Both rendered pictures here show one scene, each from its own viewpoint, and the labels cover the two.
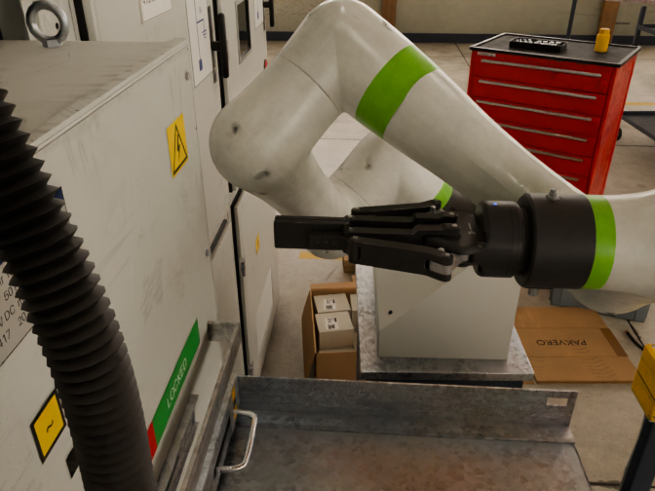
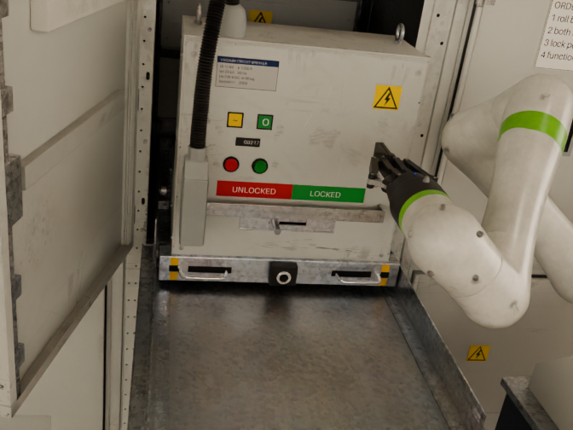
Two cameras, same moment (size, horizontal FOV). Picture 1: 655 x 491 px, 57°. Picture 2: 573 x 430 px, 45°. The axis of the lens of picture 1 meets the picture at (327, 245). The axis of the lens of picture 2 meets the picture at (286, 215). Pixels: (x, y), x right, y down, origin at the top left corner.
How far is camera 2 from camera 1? 1.17 m
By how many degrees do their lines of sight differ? 65
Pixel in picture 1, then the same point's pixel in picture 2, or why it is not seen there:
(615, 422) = not seen: outside the picture
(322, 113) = (489, 131)
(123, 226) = (312, 97)
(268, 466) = (360, 306)
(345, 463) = (377, 334)
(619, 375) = not seen: outside the picture
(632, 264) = (405, 222)
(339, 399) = (418, 318)
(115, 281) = (296, 111)
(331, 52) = (507, 98)
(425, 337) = (554, 395)
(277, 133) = (460, 130)
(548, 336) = not seen: outside the picture
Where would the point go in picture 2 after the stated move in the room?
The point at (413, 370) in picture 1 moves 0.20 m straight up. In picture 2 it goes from (526, 407) to (552, 328)
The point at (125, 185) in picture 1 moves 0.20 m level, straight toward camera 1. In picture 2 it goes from (322, 84) to (234, 89)
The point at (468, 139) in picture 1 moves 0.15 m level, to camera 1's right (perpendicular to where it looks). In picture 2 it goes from (500, 171) to (546, 209)
